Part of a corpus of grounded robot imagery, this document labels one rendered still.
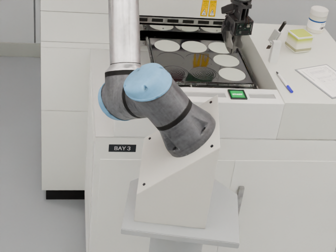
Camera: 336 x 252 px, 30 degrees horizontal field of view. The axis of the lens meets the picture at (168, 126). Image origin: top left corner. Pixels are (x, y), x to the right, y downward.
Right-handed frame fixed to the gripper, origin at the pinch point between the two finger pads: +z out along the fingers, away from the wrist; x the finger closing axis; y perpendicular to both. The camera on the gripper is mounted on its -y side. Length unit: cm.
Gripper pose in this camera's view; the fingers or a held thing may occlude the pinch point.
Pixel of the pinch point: (230, 48)
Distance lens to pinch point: 226.0
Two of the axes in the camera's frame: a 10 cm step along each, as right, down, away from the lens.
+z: -0.9, 8.3, 5.5
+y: 2.9, 5.5, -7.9
